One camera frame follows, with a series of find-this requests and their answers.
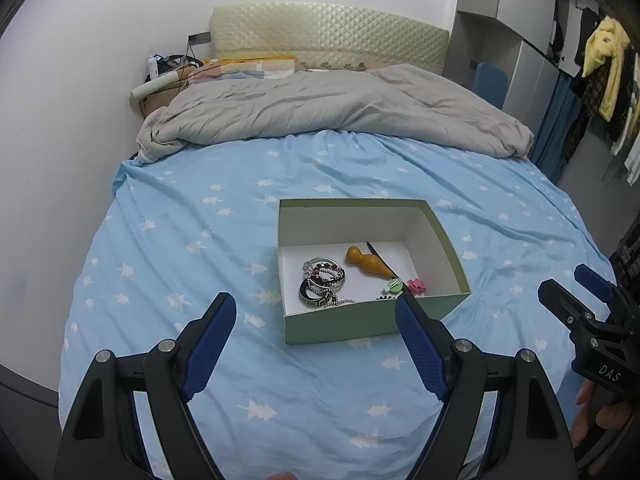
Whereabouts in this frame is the pink hair clip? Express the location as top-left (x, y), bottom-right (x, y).
top-left (406, 278), bottom-right (426, 295)

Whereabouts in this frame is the green hair clip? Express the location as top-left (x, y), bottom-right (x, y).
top-left (384, 278), bottom-right (404, 295)

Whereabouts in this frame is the orange wooden gourd pendant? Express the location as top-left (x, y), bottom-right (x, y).
top-left (346, 246), bottom-right (395, 278)

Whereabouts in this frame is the black leather strap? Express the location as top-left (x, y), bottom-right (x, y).
top-left (365, 239), bottom-right (402, 280)

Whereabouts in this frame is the black patterned bangle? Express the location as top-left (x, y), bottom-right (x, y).
top-left (298, 278), bottom-right (331, 308)

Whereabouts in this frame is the silver bangle bracelet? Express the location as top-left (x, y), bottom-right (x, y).
top-left (301, 256), bottom-right (347, 292)

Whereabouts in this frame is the person's right hand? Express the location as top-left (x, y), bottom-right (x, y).
top-left (570, 379), bottom-right (631, 448)

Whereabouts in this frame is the person's left hand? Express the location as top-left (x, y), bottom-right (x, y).
top-left (266, 471), bottom-right (297, 480)

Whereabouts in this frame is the light blue bed sheet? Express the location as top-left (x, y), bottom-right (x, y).
top-left (58, 130), bottom-right (613, 479)

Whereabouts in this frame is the green cardboard box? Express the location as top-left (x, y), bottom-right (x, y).
top-left (278, 198), bottom-right (471, 344)

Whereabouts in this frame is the blue chair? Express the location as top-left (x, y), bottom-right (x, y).
top-left (472, 62), bottom-right (509, 110)

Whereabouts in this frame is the yellow hanging garment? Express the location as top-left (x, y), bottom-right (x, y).
top-left (581, 15), bottom-right (633, 124)

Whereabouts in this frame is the brown cardboard box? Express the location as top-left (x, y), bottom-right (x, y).
top-left (138, 78), bottom-right (189, 118)

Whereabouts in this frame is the grey duvet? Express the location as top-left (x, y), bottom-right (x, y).
top-left (137, 64), bottom-right (534, 164)

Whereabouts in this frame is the grey wardrobe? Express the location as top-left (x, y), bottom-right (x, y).
top-left (444, 0), bottom-right (604, 131)

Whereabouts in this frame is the white rolled paper tube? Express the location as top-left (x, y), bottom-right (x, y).
top-left (129, 68), bottom-right (191, 101)

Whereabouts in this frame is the patterned pillow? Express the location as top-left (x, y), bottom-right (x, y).
top-left (191, 54), bottom-right (307, 79)

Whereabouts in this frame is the cream quilted headboard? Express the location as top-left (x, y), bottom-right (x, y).
top-left (209, 2), bottom-right (449, 74)

